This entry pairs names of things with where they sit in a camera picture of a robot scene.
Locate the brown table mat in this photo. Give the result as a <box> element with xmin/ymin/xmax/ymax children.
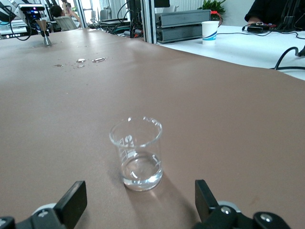
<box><xmin>0</xmin><ymin>28</ymin><xmax>305</xmax><ymax>229</ymax></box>

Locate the grey equipment box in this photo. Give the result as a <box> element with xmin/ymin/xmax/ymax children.
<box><xmin>156</xmin><ymin>9</ymin><xmax>212</xmax><ymax>27</ymax></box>
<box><xmin>156</xmin><ymin>23</ymin><xmax>203</xmax><ymax>44</ymax></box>

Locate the thick black cable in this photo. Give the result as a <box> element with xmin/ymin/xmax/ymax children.
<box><xmin>270</xmin><ymin>46</ymin><xmax>305</xmax><ymax>72</ymax></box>

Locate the white paper cup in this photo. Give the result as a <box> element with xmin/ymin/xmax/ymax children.
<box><xmin>201</xmin><ymin>21</ymin><xmax>220</xmax><ymax>46</ymax></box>

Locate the steel double jigger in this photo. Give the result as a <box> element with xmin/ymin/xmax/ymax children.
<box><xmin>35</xmin><ymin>19</ymin><xmax>53</xmax><ymax>47</ymax></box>

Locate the aluminium frame post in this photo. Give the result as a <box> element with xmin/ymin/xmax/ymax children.
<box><xmin>140</xmin><ymin>0</ymin><xmax>157</xmax><ymax>44</ymax></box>

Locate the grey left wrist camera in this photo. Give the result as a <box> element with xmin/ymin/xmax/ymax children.
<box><xmin>18</xmin><ymin>3</ymin><xmax>46</xmax><ymax>12</ymax></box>

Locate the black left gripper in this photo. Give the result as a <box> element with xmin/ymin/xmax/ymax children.
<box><xmin>25</xmin><ymin>10</ymin><xmax>41</xmax><ymax>24</ymax></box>

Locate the small black device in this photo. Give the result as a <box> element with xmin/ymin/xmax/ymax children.
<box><xmin>246</xmin><ymin>21</ymin><xmax>270</xmax><ymax>34</ymax></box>

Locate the person in black clothes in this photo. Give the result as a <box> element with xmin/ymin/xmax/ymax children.
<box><xmin>244</xmin><ymin>0</ymin><xmax>305</xmax><ymax>27</ymax></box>

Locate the green potted plant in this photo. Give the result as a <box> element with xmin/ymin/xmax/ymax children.
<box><xmin>197</xmin><ymin>0</ymin><xmax>226</xmax><ymax>21</ymax></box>

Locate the thin black cable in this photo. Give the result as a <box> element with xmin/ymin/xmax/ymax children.
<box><xmin>215</xmin><ymin>30</ymin><xmax>305</xmax><ymax>41</ymax></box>

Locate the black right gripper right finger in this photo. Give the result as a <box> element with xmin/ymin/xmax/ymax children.
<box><xmin>194</xmin><ymin>179</ymin><xmax>293</xmax><ymax>229</ymax></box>

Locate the seated person in white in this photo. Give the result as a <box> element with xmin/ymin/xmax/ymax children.
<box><xmin>50</xmin><ymin>4</ymin><xmax>81</xmax><ymax>31</ymax></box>

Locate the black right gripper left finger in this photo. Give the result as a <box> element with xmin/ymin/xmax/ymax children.
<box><xmin>0</xmin><ymin>180</ymin><xmax>88</xmax><ymax>229</ymax></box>

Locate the clear glass measuring cup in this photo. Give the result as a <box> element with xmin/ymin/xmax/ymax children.
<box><xmin>109</xmin><ymin>116</ymin><xmax>164</xmax><ymax>192</ymax></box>

